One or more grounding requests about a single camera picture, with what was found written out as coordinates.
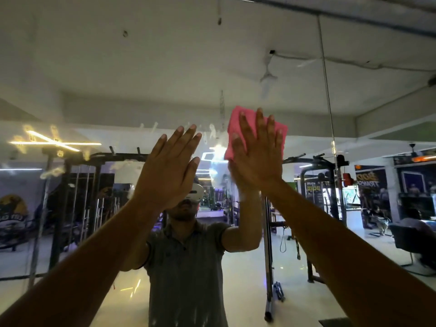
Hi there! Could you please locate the person's left hand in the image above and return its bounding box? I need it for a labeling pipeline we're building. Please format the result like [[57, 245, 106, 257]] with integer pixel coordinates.
[[133, 124, 203, 212]]

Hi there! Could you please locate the pink cloth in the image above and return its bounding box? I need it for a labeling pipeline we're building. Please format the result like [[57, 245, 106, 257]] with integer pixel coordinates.
[[224, 105, 289, 162]]

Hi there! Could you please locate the person's left forearm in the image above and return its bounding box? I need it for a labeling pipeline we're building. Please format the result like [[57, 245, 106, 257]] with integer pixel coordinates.
[[0, 197, 168, 327]]

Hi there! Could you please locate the person's right forearm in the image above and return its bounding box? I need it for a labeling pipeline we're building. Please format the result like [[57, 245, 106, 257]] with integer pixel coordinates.
[[265, 180, 436, 327]]

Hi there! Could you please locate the large wall mirror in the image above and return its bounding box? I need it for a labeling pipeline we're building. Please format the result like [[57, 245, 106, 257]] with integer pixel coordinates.
[[0, 0, 436, 327]]

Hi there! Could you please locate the person's right hand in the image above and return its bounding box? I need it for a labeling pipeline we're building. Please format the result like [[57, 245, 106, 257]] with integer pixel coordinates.
[[230, 108, 285, 191]]

